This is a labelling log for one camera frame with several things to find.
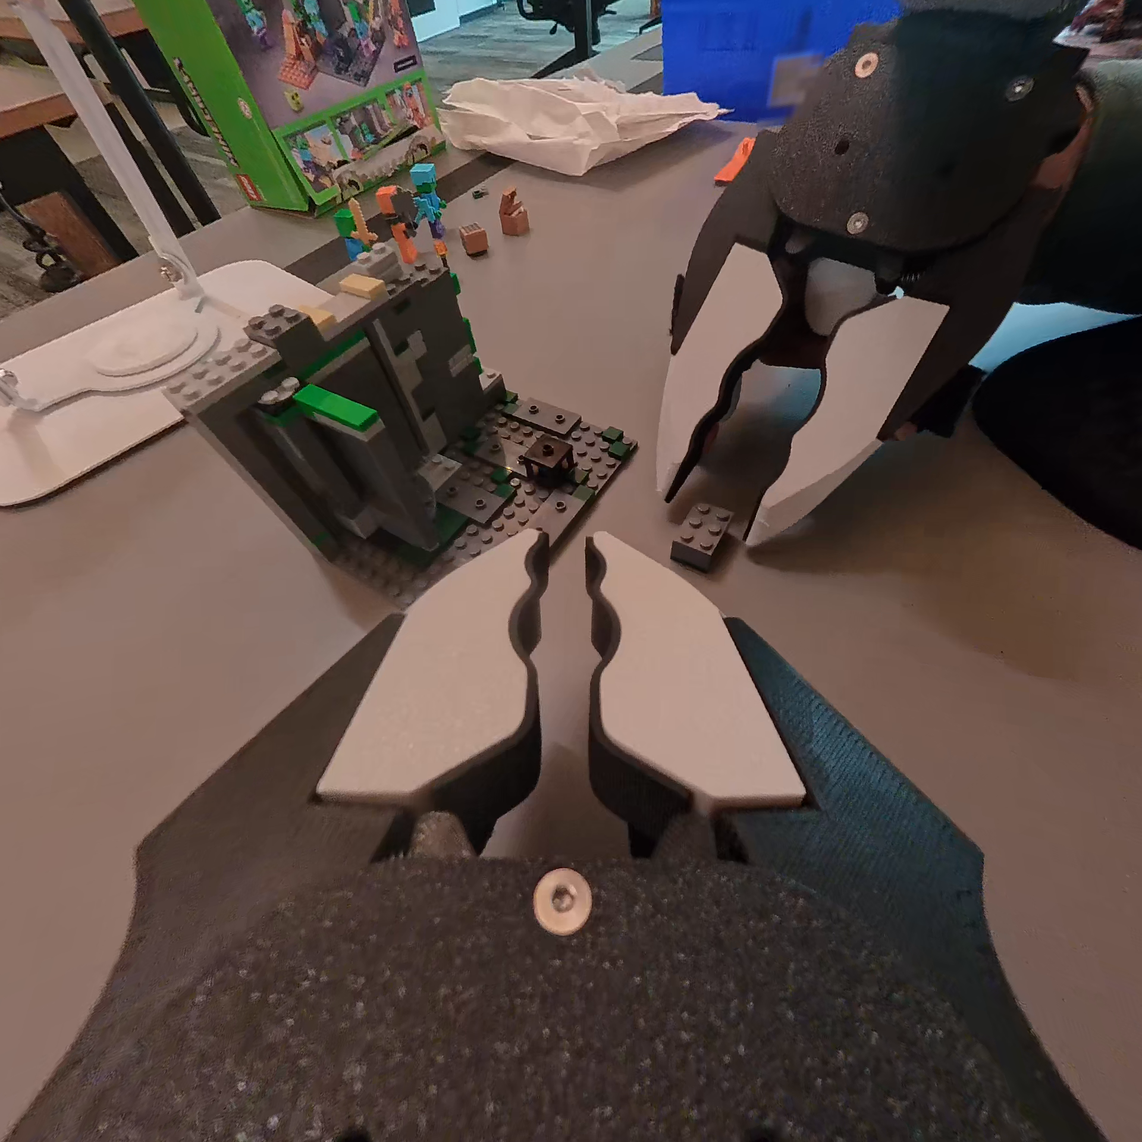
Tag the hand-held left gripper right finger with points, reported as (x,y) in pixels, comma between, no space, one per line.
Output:
(686,705)

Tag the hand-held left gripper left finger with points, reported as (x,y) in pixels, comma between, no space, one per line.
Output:
(445,696)

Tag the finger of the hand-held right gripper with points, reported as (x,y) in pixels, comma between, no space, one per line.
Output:
(873,384)
(713,340)

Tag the dark grey brick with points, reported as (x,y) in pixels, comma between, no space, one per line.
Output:
(702,536)

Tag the person's right forearm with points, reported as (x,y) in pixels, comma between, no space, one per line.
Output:
(1105,196)

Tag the orange brick separator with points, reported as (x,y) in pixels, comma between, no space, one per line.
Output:
(733,162)

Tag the black office chair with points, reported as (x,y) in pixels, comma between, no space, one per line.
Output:
(1070,428)

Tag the colourful printed sheet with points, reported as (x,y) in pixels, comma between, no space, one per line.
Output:
(1101,20)

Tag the blue plastic bin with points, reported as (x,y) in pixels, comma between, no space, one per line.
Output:
(713,54)

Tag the small brown open chest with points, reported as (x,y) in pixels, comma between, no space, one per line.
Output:
(512,214)

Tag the small brown crate piece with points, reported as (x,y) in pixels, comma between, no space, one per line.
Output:
(474,240)

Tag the crumpled white paper bag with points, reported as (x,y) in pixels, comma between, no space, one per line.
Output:
(570,116)

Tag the grey brick building model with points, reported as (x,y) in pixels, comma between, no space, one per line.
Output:
(383,402)

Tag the cyan toy minifigure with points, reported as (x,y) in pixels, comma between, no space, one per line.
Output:
(428,201)

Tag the orange toy minifigure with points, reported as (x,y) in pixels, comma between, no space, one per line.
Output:
(397,219)

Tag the green toy minifigure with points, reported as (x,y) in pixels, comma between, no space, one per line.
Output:
(354,232)

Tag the green brick set box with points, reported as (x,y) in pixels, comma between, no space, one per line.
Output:
(294,99)

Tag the black pole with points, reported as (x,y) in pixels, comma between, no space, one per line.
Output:
(133,116)

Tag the brown top office table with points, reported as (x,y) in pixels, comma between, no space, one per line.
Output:
(44,89)

